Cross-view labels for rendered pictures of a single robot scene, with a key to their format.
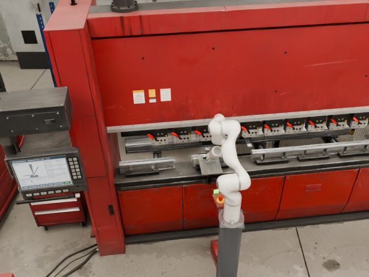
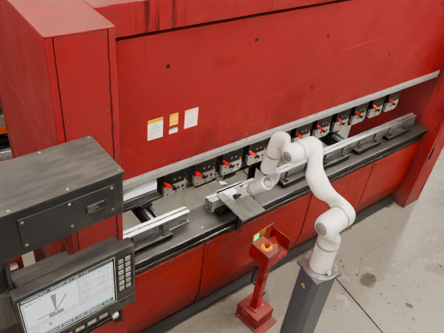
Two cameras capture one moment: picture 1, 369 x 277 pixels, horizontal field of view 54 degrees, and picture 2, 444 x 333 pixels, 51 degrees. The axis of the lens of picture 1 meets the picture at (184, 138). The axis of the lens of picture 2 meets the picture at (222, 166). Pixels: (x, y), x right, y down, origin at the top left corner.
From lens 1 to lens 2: 139 cm
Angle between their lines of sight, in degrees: 28
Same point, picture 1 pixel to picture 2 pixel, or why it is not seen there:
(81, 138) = not seen: hidden behind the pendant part
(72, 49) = (91, 67)
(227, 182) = (336, 222)
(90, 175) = not seen: hidden behind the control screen
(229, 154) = (324, 184)
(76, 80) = (90, 121)
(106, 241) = not seen: outside the picture
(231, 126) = (314, 146)
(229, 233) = (322, 287)
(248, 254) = (282, 302)
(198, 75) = (234, 80)
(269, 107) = (302, 110)
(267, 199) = (291, 227)
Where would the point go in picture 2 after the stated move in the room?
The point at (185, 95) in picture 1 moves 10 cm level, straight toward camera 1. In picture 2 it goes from (215, 113) to (224, 123)
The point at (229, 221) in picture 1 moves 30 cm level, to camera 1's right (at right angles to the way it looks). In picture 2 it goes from (324, 271) to (364, 253)
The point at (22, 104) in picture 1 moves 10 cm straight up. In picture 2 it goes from (40, 187) to (36, 162)
